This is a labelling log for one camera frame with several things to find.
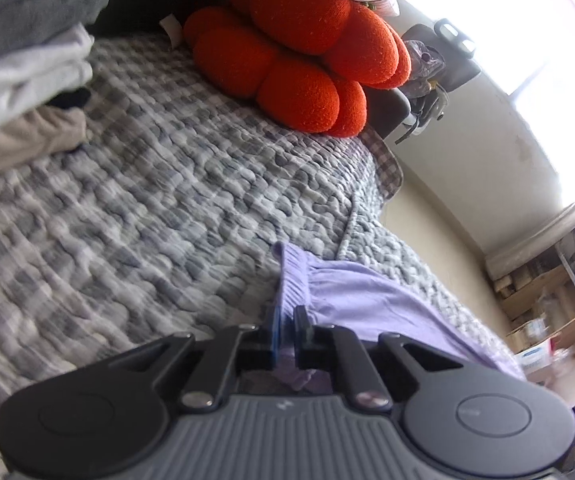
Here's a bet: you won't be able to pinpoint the white folded garment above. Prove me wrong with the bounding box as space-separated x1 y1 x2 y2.
0 25 94 137

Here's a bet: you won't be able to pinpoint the white office chair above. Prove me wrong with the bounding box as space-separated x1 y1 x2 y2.
402 17 483 146

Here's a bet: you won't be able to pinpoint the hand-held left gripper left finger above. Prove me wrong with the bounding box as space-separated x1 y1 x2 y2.
110 305 283 411

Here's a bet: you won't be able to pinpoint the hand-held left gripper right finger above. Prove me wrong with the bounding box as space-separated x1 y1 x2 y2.
292 305 461 411

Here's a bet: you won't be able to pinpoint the grey checked blanket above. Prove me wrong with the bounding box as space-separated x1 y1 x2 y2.
0 30 528 480

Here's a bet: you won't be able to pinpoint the grey camouflage backpack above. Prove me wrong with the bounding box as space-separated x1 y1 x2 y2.
400 40 449 103

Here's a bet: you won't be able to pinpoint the white and blue box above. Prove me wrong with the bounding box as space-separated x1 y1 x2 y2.
515 340 554 386

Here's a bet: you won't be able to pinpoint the purple pants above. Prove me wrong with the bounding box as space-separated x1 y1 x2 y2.
267 240 525 396

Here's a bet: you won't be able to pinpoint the grey curtain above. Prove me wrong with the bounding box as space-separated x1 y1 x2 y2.
485 199 575 277

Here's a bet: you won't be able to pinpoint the wooden shelf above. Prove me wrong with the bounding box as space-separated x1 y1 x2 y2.
492 220 575 361

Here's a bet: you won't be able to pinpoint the window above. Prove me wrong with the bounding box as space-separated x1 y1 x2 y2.
397 0 575 98

